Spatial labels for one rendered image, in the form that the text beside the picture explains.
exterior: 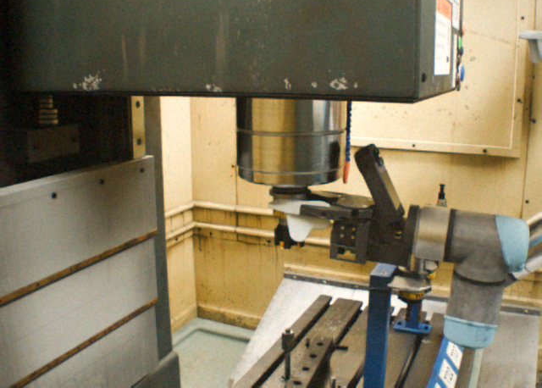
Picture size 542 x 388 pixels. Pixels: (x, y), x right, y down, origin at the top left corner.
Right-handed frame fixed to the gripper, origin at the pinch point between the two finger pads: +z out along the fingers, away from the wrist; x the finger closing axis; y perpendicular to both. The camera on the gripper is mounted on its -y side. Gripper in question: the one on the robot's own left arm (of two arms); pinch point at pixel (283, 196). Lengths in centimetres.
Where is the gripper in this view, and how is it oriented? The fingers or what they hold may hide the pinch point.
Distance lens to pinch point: 83.3
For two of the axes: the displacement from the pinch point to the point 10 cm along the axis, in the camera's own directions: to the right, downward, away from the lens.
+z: -9.4, -1.3, 3.3
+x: 3.5, -2.0, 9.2
